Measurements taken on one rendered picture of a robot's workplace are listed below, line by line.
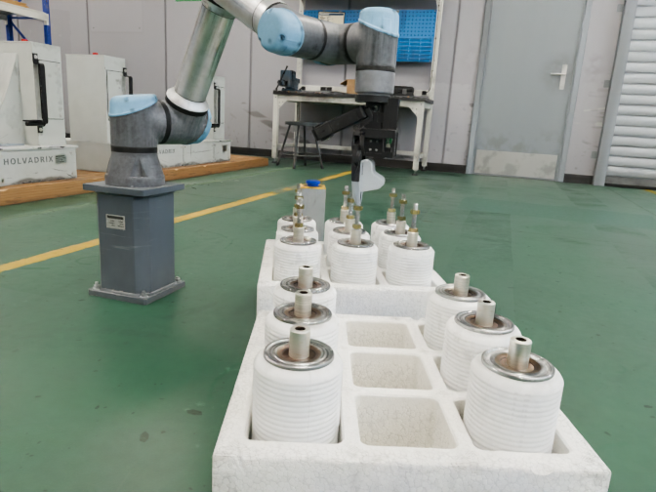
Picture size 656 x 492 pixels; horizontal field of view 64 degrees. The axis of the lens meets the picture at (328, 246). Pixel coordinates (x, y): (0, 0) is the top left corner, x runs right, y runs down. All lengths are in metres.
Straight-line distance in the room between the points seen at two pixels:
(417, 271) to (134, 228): 0.73
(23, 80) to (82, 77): 0.54
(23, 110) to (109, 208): 1.93
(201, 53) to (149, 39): 6.12
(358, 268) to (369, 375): 0.32
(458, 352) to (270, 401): 0.26
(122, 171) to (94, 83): 2.31
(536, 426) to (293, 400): 0.25
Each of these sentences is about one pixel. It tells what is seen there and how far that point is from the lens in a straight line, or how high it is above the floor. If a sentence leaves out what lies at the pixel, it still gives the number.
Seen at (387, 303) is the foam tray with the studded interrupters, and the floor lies 0.15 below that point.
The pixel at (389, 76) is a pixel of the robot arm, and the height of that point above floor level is 0.58.
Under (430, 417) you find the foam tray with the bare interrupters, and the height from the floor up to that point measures 0.15.
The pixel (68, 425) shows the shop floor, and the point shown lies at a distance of 0.97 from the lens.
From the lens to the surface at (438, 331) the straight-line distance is 0.80.
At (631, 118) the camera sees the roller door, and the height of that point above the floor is 0.68.
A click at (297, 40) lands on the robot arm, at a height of 0.63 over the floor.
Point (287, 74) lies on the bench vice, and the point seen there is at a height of 0.91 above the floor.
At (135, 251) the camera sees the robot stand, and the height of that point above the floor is 0.14.
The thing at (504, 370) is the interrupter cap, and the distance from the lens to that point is 0.59.
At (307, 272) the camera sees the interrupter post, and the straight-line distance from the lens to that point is 0.77.
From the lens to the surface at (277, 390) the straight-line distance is 0.54.
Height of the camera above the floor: 0.50
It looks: 14 degrees down
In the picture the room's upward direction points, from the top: 3 degrees clockwise
